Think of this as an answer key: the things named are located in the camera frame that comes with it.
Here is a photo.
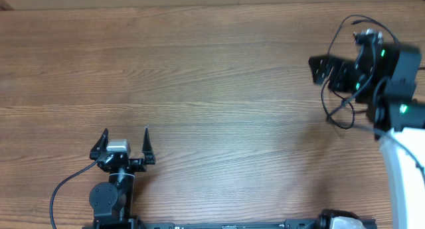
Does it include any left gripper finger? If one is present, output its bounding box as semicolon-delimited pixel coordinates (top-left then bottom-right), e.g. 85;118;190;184
89;128;109;160
142;127;156;165

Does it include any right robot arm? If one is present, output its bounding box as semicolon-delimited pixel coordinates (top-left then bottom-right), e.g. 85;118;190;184
308;43;424;228

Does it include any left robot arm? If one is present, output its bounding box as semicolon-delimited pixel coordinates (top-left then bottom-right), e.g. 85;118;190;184
89;128;156;229

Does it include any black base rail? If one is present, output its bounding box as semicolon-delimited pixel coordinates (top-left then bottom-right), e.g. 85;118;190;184
83;209;378;229

